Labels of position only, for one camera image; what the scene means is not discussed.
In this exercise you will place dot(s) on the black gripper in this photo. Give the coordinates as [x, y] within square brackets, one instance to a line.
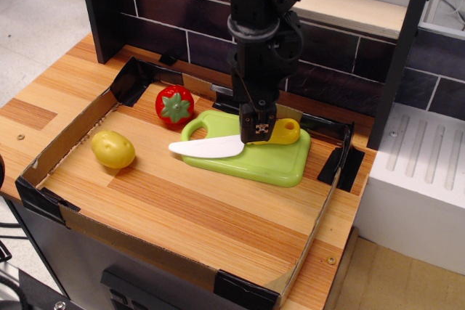
[261, 60]

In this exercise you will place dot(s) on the yellow handled white toy knife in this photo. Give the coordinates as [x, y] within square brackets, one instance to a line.
[286, 131]

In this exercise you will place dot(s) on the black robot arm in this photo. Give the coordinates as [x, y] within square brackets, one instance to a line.
[257, 14]

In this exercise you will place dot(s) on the green plastic cutting board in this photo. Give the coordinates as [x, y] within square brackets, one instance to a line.
[278, 164]

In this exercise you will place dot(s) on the cardboard fence with black tape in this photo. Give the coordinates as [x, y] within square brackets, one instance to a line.
[161, 234]

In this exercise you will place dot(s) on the red toy tomato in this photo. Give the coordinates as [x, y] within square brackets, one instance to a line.
[174, 105]

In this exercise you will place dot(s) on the yellow toy potato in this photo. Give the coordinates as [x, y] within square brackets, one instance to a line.
[112, 149]

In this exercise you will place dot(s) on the white toy sink drainboard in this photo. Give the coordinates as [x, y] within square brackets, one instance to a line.
[413, 202]

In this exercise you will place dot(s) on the black shelf support panel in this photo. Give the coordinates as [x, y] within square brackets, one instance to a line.
[107, 29]

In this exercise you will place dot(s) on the black vertical post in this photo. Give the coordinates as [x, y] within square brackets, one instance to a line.
[395, 72]

